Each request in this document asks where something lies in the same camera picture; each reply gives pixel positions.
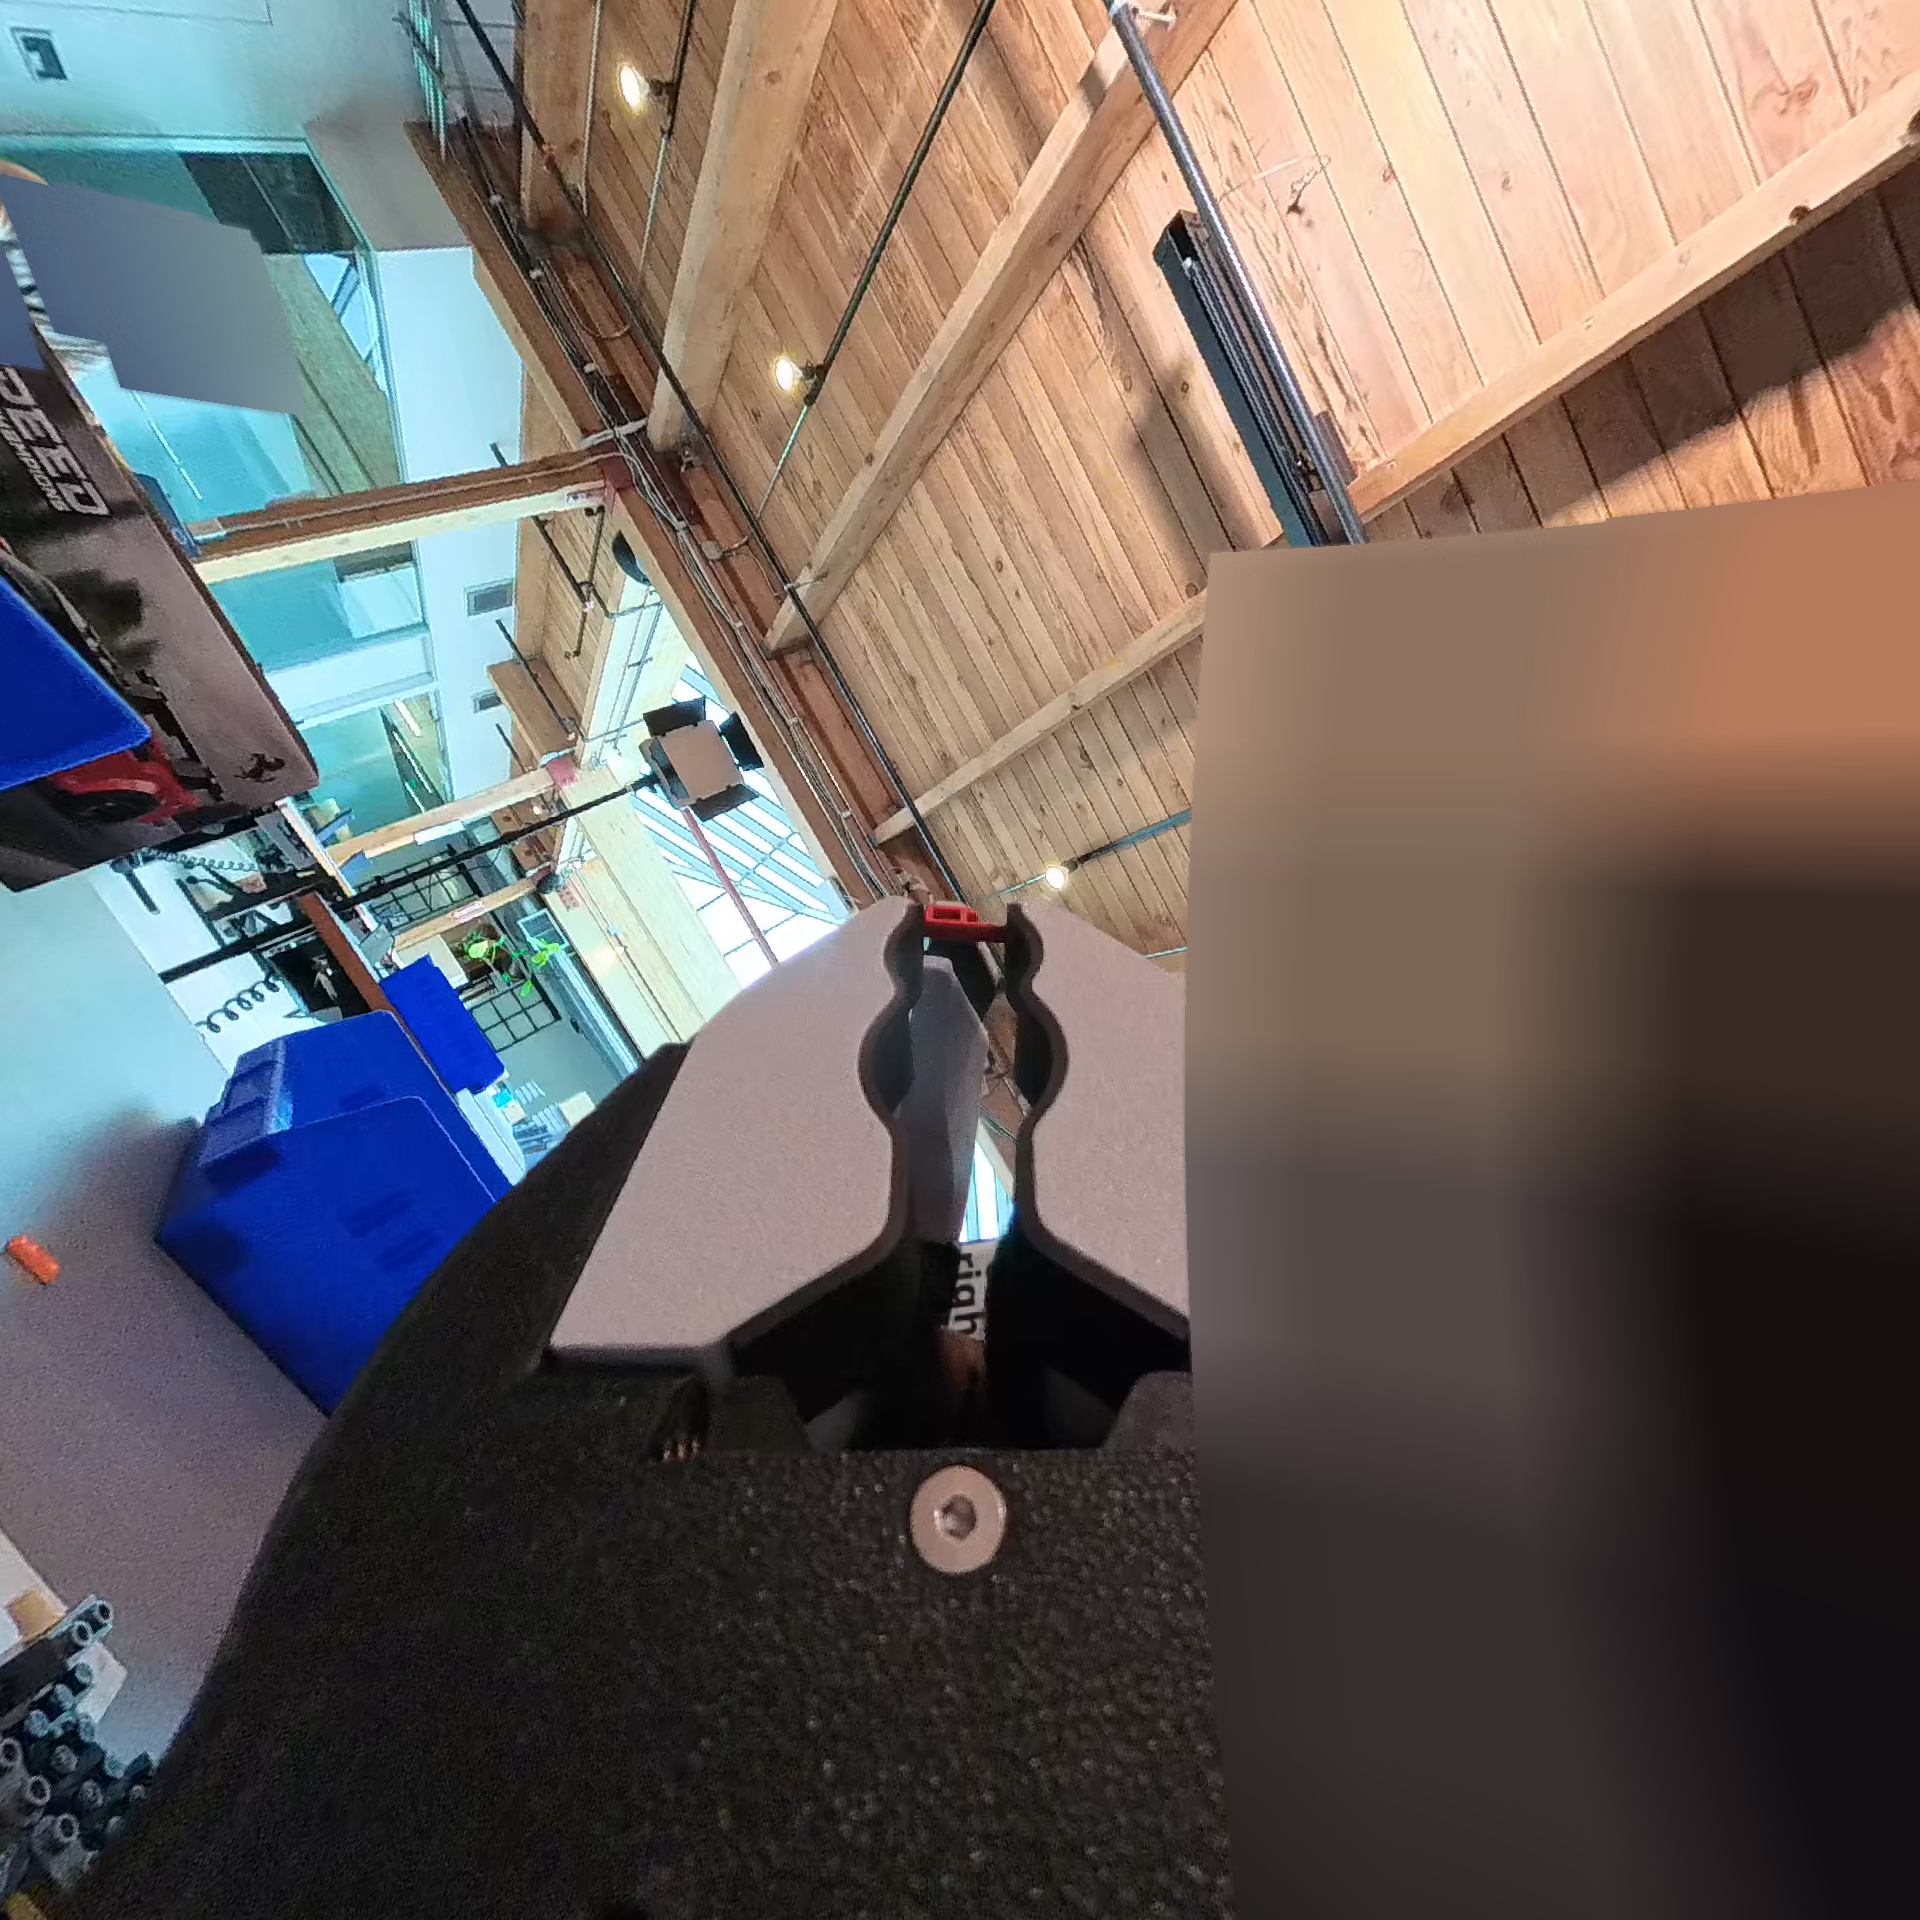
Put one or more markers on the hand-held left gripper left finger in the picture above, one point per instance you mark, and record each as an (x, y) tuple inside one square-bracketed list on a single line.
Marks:
[(750, 1168)]

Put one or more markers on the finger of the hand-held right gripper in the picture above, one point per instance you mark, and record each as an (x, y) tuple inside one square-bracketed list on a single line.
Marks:
[(941, 1094)]

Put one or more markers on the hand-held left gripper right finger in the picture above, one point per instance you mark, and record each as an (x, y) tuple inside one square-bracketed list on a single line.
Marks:
[(1119, 1111)]

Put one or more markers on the red lego piece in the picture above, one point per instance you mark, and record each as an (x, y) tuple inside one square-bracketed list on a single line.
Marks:
[(958, 915)]

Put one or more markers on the black and red lego car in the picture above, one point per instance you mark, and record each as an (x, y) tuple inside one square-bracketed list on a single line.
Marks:
[(67, 1754)]

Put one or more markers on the dark lego set box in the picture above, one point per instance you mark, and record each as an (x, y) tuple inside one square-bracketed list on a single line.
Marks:
[(196, 643)]

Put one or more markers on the green plant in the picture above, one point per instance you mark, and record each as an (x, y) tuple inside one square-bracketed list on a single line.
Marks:
[(527, 953)]

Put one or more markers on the blue plastic storage bin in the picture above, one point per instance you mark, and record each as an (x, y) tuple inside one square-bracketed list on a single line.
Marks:
[(452, 1019), (61, 704), (331, 1198)]

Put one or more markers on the studio light on stand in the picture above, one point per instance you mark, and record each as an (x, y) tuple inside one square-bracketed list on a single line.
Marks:
[(696, 761)]

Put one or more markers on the small orange object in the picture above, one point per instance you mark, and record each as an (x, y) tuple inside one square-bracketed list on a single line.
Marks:
[(36, 1261)]

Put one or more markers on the black linear ceiling fixture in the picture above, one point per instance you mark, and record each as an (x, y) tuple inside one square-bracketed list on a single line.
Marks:
[(1201, 309)]

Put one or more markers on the metal ceiling pipe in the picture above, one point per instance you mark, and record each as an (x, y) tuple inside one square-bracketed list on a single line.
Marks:
[(1245, 283)]

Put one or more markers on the exit sign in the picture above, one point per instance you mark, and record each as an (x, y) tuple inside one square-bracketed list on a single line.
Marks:
[(41, 56)]

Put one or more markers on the wooden support post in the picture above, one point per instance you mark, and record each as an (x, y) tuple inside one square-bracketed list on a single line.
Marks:
[(420, 511)]

